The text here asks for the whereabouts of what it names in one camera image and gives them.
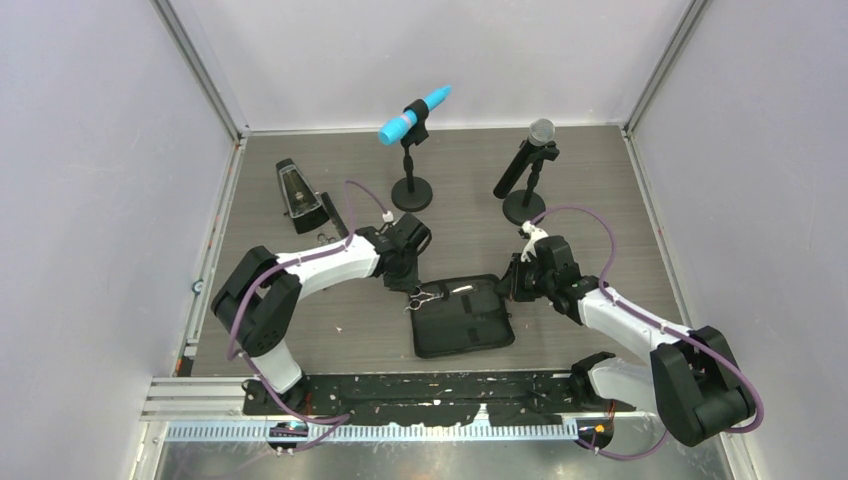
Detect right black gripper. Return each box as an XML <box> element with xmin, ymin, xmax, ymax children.
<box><xmin>494</xmin><ymin>254</ymin><xmax>555</xmax><ymax>303</ymax></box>

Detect silver scissors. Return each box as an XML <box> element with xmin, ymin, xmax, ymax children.
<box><xmin>316</xmin><ymin>233</ymin><xmax>338</xmax><ymax>246</ymax></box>
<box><xmin>404</xmin><ymin>284</ymin><xmax>475</xmax><ymax>312</ymax></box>

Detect black zip tool case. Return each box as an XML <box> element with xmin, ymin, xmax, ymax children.
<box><xmin>406</xmin><ymin>274</ymin><xmax>515</xmax><ymax>359</ymax></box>

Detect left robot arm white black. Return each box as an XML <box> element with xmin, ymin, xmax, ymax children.
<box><xmin>211</xmin><ymin>214</ymin><xmax>432</xmax><ymax>414</ymax></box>

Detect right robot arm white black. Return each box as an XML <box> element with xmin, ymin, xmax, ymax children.
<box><xmin>497</xmin><ymin>229</ymin><xmax>758</xmax><ymax>447</ymax></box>

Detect black comb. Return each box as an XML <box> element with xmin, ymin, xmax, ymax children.
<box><xmin>320</xmin><ymin>192</ymin><xmax>350</xmax><ymax>238</ymax></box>

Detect left black microphone stand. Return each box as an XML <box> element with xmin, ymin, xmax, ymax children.
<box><xmin>391</xmin><ymin>99</ymin><xmax>433</xmax><ymax>212</ymax></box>

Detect black microphone stand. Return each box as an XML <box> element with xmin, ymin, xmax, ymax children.
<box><xmin>502</xmin><ymin>160</ymin><xmax>546</xmax><ymax>225</ymax></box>
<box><xmin>391</xmin><ymin>99</ymin><xmax>433</xmax><ymax>212</ymax></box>

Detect right black microphone stand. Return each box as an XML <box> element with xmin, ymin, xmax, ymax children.
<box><xmin>502</xmin><ymin>160</ymin><xmax>546</xmax><ymax>225</ymax></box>

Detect black metronome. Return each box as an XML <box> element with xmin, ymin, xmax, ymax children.
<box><xmin>275</xmin><ymin>158</ymin><xmax>330</xmax><ymax>234</ymax></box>

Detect blue microphone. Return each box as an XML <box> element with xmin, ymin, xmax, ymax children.
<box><xmin>377</xmin><ymin>85</ymin><xmax>452</xmax><ymax>146</ymax></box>

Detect black silver microphone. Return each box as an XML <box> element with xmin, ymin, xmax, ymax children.
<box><xmin>493</xmin><ymin>118</ymin><xmax>559</xmax><ymax>199</ymax></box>

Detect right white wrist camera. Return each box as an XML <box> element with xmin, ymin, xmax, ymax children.
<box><xmin>519</xmin><ymin>221</ymin><xmax>548</xmax><ymax>263</ymax></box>

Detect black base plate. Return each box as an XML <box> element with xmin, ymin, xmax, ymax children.
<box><xmin>241</xmin><ymin>370</ymin><xmax>634</xmax><ymax>427</ymax></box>

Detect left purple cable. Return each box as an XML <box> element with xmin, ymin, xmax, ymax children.
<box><xmin>225</xmin><ymin>180</ymin><xmax>392</xmax><ymax>455</ymax></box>

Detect purple cable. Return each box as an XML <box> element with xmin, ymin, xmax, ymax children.
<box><xmin>225</xmin><ymin>180</ymin><xmax>392</xmax><ymax>455</ymax></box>
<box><xmin>526</xmin><ymin>203</ymin><xmax>766</xmax><ymax>463</ymax></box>

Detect aluminium rail front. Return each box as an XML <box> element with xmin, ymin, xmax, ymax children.
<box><xmin>142</xmin><ymin>377</ymin><xmax>655</xmax><ymax>443</ymax></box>

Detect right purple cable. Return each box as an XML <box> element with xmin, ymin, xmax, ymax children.
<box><xmin>526</xmin><ymin>203</ymin><xmax>766</xmax><ymax>463</ymax></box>

